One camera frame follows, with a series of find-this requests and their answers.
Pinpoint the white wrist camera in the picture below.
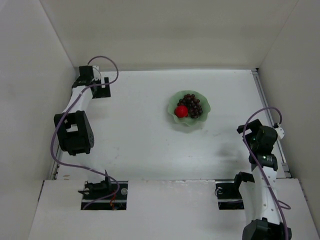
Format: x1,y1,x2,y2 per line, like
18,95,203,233
92,65,102,81
273,123,285,140

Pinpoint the aluminium table edge rail right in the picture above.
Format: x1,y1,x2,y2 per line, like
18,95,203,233
251,68,292,179

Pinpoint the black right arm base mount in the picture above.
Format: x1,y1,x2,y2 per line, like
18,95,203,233
214,182,244,210

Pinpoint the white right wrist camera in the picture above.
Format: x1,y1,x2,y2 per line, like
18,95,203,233
273,123,285,140

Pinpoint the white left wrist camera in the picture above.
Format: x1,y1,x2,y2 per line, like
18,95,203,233
92,65,102,81

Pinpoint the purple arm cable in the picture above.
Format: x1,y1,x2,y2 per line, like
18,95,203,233
242,106,292,240
50,55,120,210

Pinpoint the aluminium table edge rail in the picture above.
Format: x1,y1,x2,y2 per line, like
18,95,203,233
49,67,84,180
251,68,292,179

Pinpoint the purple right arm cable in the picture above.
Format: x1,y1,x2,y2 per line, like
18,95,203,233
242,106,292,240

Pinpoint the aluminium table edge rail left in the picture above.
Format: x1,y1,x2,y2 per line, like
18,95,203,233
49,67,84,180

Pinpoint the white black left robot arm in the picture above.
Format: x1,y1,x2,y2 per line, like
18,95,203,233
50,65,111,171

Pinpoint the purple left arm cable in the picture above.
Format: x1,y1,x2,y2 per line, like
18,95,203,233
50,55,120,210

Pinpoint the dark red fake grape bunch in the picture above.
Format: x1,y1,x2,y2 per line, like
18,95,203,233
176,93,203,119

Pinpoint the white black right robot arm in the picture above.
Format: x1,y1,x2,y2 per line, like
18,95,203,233
234,119,292,240

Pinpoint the green wavy fruit bowl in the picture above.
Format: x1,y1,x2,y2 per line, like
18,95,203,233
167,90,211,126

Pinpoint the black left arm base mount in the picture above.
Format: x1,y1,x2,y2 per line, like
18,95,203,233
78,171,129,211

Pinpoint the red fake apple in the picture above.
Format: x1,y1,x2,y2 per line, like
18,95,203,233
174,105,189,118

